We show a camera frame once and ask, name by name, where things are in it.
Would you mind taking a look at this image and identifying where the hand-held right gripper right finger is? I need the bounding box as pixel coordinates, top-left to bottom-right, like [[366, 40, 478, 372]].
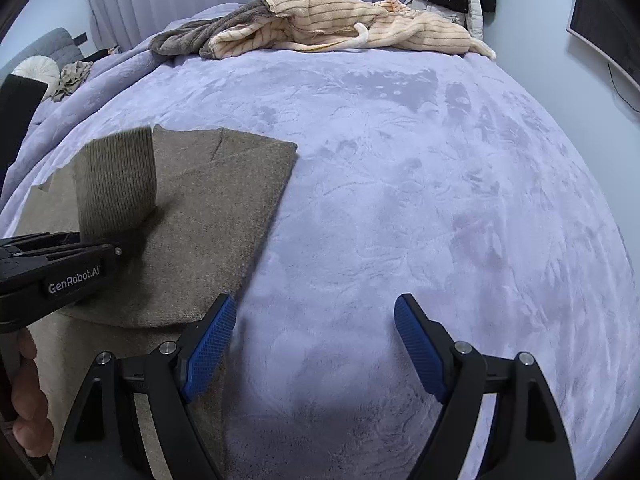
[[394, 294, 591, 480]]

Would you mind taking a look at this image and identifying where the small beige crumpled cloth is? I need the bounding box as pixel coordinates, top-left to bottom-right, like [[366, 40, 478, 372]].
[[51, 60, 95, 102]]

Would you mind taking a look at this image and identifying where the olive knit sweater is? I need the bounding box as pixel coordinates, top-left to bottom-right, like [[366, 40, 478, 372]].
[[22, 124, 299, 480]]

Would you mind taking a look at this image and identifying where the black screen cable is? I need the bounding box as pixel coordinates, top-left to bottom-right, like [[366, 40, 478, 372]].
[[607, 62, 640, 113]]

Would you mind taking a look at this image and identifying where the wall-mounted black screen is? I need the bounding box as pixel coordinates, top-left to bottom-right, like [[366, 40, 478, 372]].
[[566, 0, 640, 91]]

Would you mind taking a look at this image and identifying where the white padded jacket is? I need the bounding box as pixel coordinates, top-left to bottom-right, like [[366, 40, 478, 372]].
[[410, 0, 485, 41]]

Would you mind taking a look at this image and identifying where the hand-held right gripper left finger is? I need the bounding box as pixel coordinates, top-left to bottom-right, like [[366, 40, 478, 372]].
[[52, 294, 238, 480]]

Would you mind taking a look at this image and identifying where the grey plush garment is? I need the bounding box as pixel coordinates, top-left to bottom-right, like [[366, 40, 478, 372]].
[[150, 0, 288, 58]]

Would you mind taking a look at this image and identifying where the person's left hand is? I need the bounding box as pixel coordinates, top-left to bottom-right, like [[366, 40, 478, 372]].
[[10, 332, 54, 458]]

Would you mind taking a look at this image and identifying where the lavender fleece blanket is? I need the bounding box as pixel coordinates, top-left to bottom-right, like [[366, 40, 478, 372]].
[[0, 2, 640, 480]]

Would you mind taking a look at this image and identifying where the cream striped garment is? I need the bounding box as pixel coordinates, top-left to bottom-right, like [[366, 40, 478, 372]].
[[209, 0, 497, 61]]

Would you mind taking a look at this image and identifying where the white round pillow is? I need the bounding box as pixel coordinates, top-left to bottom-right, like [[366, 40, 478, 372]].
[[11, 55, 60, 103]]

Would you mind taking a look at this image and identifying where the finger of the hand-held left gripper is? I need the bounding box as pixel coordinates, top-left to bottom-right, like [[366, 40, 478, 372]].
[[0, 232, 83, 250], [0, 243, 123, 274]]

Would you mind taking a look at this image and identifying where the grey quilted headboard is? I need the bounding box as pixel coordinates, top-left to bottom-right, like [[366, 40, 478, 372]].
[[0, 27, 88, 81]]

